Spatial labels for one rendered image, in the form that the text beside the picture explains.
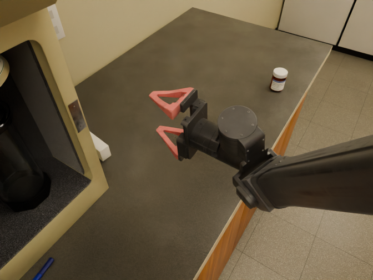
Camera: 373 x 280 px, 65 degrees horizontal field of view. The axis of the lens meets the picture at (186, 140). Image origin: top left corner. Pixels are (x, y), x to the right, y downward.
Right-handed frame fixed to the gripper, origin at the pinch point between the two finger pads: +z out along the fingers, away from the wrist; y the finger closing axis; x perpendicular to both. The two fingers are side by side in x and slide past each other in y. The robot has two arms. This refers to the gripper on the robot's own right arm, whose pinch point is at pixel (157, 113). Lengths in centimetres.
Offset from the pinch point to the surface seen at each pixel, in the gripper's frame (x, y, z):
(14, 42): 12.8, 19.3, 11.9
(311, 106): -165, -136, -12
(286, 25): -259, -130, 48
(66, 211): 21.7, -17.8, 11.7
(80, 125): 9.8, -0.9, 11.8
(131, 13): -52, -19, 56
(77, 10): -28, -7, 55
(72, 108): 9.6, 3.7, 11.8
